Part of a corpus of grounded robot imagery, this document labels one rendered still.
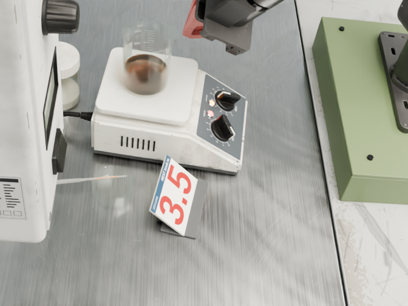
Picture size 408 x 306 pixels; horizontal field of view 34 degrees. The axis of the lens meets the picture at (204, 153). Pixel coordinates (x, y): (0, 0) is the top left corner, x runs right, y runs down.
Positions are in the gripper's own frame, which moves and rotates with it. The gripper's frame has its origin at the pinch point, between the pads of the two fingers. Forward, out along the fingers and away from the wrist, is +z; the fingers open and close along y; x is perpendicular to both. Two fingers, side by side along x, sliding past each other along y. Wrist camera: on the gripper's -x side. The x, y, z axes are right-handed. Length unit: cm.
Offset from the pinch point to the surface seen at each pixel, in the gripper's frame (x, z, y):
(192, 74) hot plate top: 2.8, 3.0, 4.0
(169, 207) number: 2.0, 3.1, 22.5
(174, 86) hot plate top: 0.6, 3.2, 6.4
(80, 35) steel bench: -6.1, 23.7, -7.0
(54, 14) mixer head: -31, -43, 30
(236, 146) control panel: 10.3, 1.8, 12.2
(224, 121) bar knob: 7.2, 0.7, 10.0
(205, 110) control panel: 5.5, 2.9, 8.3
